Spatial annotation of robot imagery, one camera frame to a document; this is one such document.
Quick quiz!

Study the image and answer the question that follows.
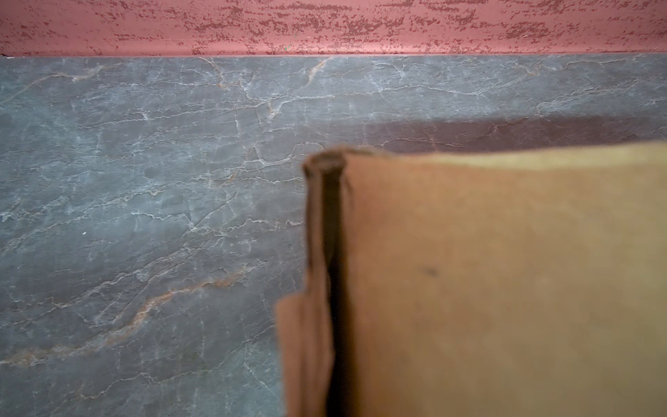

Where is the brown cardboard box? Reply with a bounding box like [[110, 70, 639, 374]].
[[276, 142, 666, 416]]

